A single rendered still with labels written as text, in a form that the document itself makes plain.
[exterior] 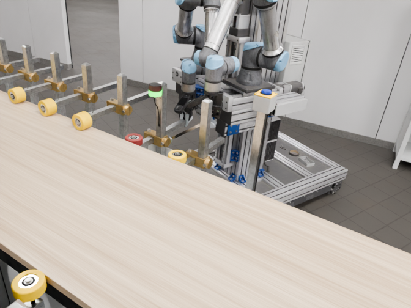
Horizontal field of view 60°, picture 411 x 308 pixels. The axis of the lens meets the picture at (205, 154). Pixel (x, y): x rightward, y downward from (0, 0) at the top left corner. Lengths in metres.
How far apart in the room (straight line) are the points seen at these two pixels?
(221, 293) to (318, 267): 0.31
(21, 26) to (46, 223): 5.40
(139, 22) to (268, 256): 4.15
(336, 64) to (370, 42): 0.37
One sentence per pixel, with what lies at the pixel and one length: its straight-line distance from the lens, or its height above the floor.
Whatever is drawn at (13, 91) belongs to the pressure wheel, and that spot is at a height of 0.97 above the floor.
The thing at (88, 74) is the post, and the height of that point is 1.07.
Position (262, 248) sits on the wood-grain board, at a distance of 1.15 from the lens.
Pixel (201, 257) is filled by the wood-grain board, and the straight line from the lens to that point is 1.09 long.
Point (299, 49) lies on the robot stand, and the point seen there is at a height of 1.18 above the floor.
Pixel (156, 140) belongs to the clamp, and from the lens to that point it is 1.80.
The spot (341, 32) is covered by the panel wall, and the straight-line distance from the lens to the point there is 4.05.
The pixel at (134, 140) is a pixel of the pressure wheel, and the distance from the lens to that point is 1.68.
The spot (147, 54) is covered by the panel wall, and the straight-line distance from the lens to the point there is 4.94.
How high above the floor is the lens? 1.67
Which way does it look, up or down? 29 degrees down
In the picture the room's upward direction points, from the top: 5 degrees clockwise
